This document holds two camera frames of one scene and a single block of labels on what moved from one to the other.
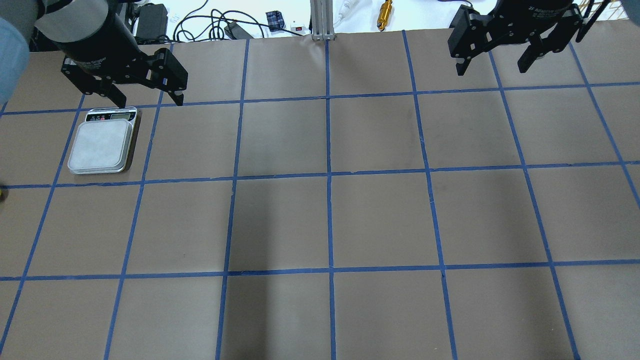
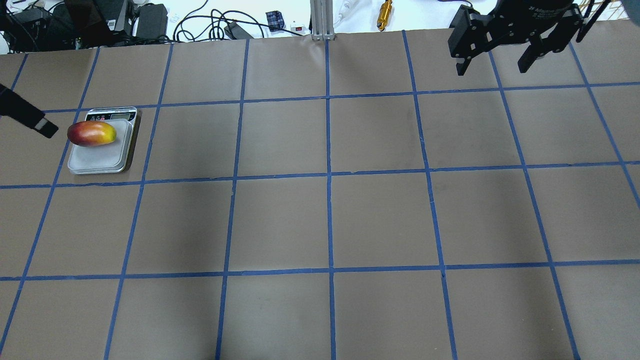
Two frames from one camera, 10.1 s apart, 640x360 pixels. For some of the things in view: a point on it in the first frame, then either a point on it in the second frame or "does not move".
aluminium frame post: [322, 20] does not move
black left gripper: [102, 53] -> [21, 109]
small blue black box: [275, 20] does not move
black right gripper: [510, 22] does not move
